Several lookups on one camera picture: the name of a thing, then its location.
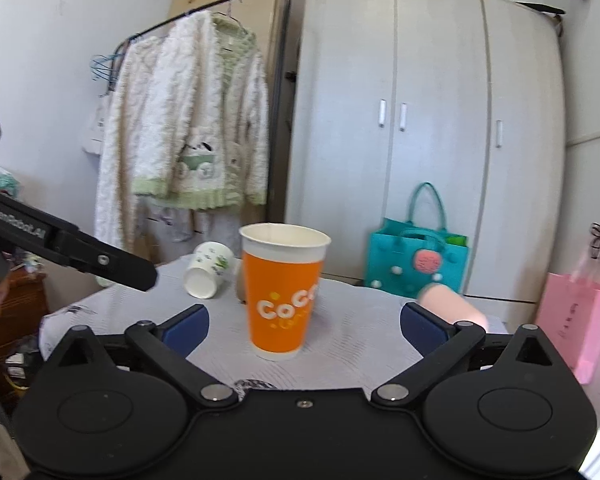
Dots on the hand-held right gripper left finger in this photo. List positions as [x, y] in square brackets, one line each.
[187, 329]

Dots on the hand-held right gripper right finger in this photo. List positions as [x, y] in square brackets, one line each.
[420, 329]

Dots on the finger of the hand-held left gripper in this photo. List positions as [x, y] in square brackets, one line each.
[110, 262]

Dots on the white cup with green print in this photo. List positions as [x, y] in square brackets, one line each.
[206, 270]

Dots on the pink cup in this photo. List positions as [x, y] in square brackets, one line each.
[450, 306]

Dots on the orange paper cup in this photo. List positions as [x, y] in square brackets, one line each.
[280, 310]

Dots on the green white tissue pack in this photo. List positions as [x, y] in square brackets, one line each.
[2, 180]

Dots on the teal tote bag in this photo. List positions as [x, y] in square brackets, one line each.
[400, 270]

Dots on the white textured tablecloth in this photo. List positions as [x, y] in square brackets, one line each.
[355, 340]

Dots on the wooden dresser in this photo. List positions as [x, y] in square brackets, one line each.
[20, 305]

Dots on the white hanging garment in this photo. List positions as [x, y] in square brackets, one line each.
[95, 135]

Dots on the pink paper bag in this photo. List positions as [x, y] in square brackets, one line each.
[570, 320]

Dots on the blue clothes hangers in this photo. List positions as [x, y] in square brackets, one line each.
[100, 67]

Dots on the white fluffy jacket green trim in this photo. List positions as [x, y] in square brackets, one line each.
[205, 110]

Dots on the black clothes rack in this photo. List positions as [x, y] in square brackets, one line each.
[290, 80]

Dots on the white wardrobe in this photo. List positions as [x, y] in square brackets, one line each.
[430, 60]

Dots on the black item on wardrobe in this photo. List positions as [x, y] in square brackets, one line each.
[545, 9]

